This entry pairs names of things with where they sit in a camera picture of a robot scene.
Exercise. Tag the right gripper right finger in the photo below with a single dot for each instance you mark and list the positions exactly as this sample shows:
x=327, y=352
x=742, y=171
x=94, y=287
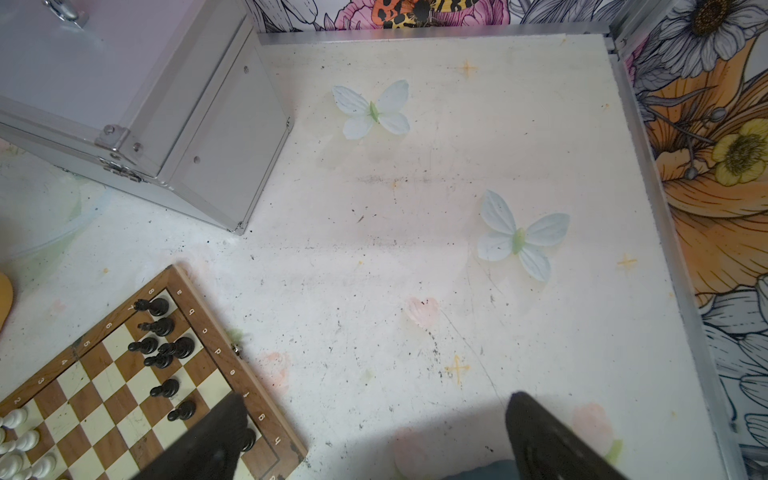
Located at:
x=545, y=448

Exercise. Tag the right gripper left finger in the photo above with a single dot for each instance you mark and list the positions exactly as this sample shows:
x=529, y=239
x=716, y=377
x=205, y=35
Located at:
x=209, y=450

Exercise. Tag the wooden chess board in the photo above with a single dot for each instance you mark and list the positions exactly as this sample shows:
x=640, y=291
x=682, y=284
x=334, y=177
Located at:
x=126, y=390

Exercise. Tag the teal plastic tray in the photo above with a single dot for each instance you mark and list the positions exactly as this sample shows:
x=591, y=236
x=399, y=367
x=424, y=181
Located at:
x=498, y=470

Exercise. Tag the yellow plastic tray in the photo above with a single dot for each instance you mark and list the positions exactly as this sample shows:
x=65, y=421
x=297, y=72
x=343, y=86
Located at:
x=6, y=298

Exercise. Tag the silver aluminium case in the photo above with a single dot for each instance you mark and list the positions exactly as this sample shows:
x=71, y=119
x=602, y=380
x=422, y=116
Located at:
x=168, y=101

